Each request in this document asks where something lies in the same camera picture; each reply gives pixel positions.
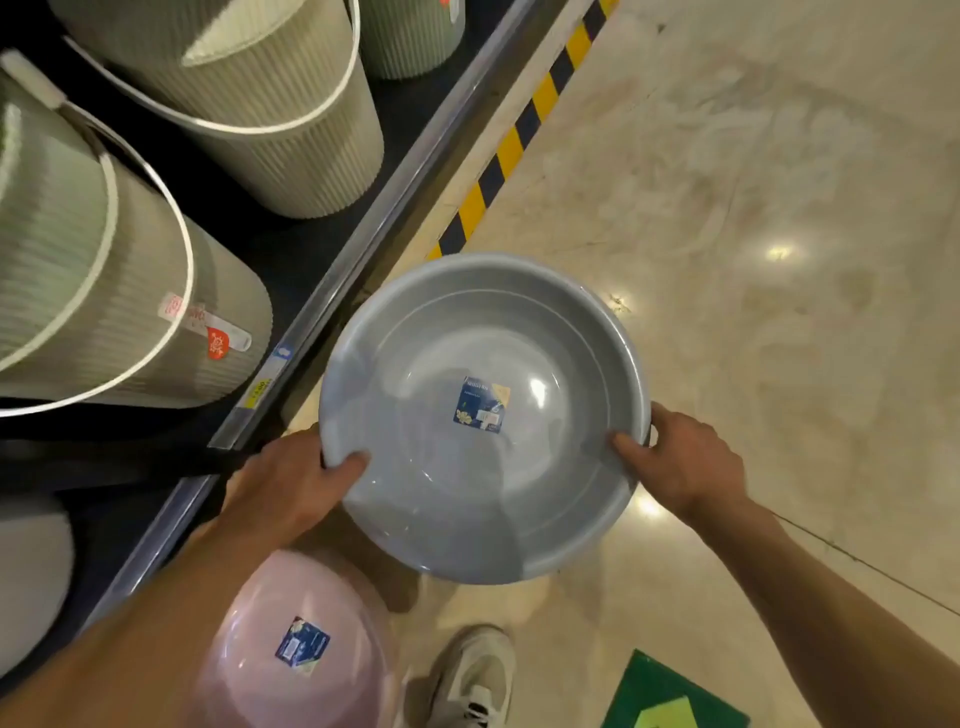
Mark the person's left hand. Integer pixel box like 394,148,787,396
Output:
221,423,373,553

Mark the person's right hand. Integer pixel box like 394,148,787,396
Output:
611,401,750,526

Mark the grey plastic basin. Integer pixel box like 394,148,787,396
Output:
318,253,652,586

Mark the pink plastic basin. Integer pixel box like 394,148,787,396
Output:
191,548,399,728

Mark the dark metal shelf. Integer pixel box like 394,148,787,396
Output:
0,0,571,699

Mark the person's right forearm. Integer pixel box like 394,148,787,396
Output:
689,494,960,728

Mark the person's left forearm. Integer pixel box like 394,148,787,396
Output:
0,517,290,728

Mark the green floor exit sign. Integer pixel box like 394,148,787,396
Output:
599,648,751,728

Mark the white sneaker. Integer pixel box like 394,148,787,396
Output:
427,626,519,728

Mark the cream ribbed bucket red sticker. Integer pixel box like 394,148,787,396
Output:
0,48,275,419

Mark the yellow black hazard tape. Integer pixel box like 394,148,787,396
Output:
423,0,620,262

